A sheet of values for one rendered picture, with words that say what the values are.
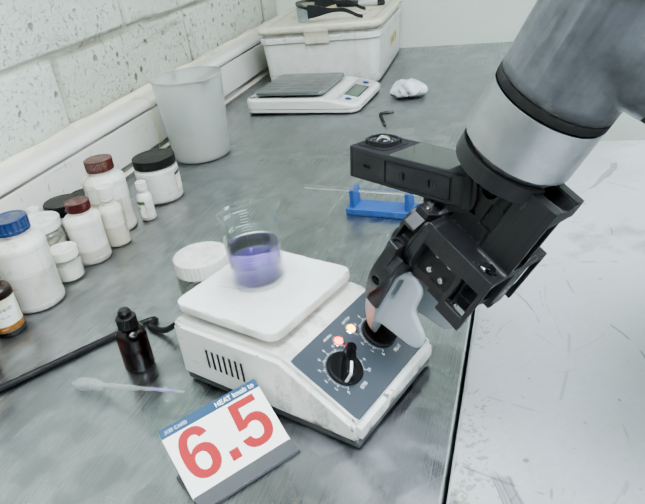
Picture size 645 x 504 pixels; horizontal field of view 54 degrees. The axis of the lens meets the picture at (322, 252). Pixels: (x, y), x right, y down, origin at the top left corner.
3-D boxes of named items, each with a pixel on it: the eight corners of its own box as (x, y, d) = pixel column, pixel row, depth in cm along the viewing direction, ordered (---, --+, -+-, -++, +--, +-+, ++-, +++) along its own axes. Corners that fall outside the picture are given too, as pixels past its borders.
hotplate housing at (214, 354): (434, 362, 60) (431, 290, 56) (360, 455, 51) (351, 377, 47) (255, 305, 72) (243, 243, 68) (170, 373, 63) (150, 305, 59)
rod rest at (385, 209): (420, 209, 89) (419, 186, 87) (413, 220, 86) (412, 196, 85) (354, 204, 93) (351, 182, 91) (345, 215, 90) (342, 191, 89)
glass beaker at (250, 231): (246, 305, 57) (230, 224, 53) (222, 281, 61) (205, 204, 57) (304, 281, 59) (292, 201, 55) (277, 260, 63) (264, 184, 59)
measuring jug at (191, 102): (150, 151, 126) (131, 75, 119) (209, 133, 132) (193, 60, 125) (188, 174, 112) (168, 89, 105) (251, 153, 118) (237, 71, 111)
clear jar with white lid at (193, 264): (251, 315, 70) (239, 252, 67) (204, 339, 67) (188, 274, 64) (223, 295, 75) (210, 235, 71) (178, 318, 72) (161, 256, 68)
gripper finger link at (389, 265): (363, 315, 50) (412, 239, 44) (351, 301, 51) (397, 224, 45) (402, 296, 53) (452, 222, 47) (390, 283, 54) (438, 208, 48)
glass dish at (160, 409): (199, 388, 60) (194, 370, 59) (215, 424, 56) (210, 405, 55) (141, 410, 59) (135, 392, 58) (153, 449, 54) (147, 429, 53)
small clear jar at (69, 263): (54, 276, 84) (43, 247, 82) (83, 266, 86) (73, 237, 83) (59, 287, 81) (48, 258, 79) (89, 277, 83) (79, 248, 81)
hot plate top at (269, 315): (354, 275, 60) (353, 267, 60) (275, 346, 52) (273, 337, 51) (257, 251, 67) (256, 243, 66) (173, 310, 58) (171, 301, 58)
